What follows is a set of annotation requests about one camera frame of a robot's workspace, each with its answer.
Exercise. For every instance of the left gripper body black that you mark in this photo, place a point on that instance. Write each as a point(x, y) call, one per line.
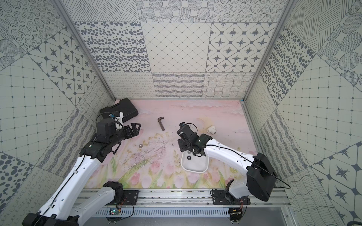
point(127, 131)

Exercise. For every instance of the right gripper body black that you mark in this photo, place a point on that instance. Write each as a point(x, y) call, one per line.
point(188, 145)

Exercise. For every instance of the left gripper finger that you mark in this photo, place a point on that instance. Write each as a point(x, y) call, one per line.
point(115, 148)
point(135, 129)

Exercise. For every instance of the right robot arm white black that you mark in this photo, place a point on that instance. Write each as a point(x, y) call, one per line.
point(260, 176)

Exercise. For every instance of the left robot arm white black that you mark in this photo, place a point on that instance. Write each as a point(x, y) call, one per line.
point(59, 210)

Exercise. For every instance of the white pipe elbow fitting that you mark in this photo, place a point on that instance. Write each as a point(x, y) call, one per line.
point(212, 130)

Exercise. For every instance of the white storage tray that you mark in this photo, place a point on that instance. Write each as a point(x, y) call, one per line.
point(195, 164)

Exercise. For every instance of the black plastic tool case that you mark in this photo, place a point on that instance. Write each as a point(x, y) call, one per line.
point(125, 106)

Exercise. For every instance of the rusty wrench jaw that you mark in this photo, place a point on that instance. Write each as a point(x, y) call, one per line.
point(160, 123)

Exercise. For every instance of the left controller board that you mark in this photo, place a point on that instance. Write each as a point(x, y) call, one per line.
point(113, 216)

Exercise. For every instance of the controller board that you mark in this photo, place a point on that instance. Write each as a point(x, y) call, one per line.
point(113, 216)
point(235, 215)

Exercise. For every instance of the right controller board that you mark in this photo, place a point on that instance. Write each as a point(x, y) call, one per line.
point(235, 215)

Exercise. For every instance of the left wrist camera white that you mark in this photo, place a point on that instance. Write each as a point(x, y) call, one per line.
point(118, 116)

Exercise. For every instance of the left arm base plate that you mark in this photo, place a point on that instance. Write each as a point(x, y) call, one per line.
point(125, 197)

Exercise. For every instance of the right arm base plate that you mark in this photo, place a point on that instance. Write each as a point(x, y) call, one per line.
point(221, 197)

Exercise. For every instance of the aluminium rail frame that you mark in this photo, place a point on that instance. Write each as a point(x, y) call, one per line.
point(199, 198)

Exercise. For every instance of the white slotted cable duct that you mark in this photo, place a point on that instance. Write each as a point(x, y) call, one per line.
point(166, 212)

